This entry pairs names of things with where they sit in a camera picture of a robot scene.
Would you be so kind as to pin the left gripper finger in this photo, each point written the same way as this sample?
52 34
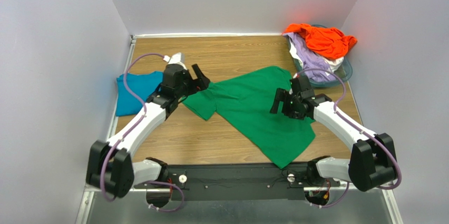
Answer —
202 85
198 72

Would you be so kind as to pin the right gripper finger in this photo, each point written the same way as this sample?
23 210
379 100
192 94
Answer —
280 96
295 86

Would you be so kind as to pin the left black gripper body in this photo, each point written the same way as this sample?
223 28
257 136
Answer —
192 81

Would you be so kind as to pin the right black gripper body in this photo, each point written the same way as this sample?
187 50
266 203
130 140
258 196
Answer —
286 101

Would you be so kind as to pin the green t-shirt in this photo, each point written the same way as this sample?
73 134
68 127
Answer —
245 102

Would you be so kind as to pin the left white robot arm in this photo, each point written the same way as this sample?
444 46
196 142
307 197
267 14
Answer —
110 167

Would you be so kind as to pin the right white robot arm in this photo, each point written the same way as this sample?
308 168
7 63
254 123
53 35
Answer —
372 162

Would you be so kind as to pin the lavender t-shirt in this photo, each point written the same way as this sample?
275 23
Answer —
316 76

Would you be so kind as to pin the folded blue t-shirt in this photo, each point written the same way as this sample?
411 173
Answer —
142 85

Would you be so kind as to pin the teal plastic basket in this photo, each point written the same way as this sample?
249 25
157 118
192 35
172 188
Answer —
344 72

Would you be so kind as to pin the orange t-shirt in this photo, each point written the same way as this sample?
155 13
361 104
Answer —
330 43

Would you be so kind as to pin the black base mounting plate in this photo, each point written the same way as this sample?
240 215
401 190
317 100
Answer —
244 181

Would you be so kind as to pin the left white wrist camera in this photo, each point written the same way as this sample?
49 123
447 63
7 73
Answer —
175 62

